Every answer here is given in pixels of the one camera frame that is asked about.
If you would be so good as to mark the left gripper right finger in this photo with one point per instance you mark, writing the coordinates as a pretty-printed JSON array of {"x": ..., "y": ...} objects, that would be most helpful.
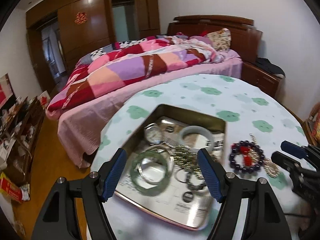
[{"x": 264, "y": 217}]

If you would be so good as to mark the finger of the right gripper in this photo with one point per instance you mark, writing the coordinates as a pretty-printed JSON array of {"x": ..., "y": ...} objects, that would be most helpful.
[
  {"x": 292, "y": 149},
  {"x": 287, "y": 163}
]

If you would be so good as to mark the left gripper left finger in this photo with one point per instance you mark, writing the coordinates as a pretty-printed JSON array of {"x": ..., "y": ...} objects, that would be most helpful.
[{"x": 58, "y": 218}]

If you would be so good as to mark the green jade bangle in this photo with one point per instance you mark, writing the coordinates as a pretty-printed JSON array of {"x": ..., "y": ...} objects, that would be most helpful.
[{"x": 151, "y": 172}]

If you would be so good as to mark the silver wrist watch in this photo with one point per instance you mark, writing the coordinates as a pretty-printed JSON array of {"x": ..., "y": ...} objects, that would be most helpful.
[{"x": 154, "y": 136}]

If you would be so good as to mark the pale jade bangle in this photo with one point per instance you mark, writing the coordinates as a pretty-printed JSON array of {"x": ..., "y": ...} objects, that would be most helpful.
[{"x": 196, "y": 138}]

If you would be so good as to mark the green cloud tablecloth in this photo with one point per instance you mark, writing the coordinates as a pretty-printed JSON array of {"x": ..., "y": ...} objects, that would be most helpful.
[{"x": 246, "y": 110}]

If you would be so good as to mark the pink tin box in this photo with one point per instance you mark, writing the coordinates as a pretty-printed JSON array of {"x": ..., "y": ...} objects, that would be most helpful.
[{"x": 172, "y": 164}]

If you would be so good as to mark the paper leaflet in tin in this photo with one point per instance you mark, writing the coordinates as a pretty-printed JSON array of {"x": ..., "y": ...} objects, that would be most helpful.
[{"x": 175, "y": 179}]

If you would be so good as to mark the wooden nightstand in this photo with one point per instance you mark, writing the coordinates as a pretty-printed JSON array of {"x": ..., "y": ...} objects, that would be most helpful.
[{"x": 267, "y": 83}]

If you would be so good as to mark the red yellow cardboard box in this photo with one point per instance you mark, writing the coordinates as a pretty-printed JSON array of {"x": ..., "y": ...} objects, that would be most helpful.
[{"x": 18, "y": 194}]

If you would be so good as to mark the black clothes on nightstand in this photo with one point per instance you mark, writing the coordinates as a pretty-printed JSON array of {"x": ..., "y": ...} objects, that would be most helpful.
[{"x": 270, "y": 68}]

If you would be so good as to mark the wooden tv cabinet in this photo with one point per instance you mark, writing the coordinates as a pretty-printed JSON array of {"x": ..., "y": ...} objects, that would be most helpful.
[{"x": 19, "y": 136}]

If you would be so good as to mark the patchwork pink quilt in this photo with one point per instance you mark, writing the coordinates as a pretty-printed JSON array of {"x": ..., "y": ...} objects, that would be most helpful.
[{"x": 123, "y": 67}]

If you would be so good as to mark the wooden bed headboard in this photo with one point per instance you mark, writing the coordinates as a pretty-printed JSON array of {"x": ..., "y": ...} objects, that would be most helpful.
[{"x": 245, "y": 37}]

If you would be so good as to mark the television with cloth cover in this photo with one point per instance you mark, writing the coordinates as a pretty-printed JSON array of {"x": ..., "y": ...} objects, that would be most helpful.
[{"x": 6, "y": 90}]

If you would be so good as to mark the floral pillow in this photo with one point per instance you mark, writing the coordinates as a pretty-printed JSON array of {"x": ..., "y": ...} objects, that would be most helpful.
[{"x": 221, "y": 40}]

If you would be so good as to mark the brown wooden wardrobe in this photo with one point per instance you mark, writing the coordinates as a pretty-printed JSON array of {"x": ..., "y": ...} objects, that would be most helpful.
[{"x": 84, "y": 26}]

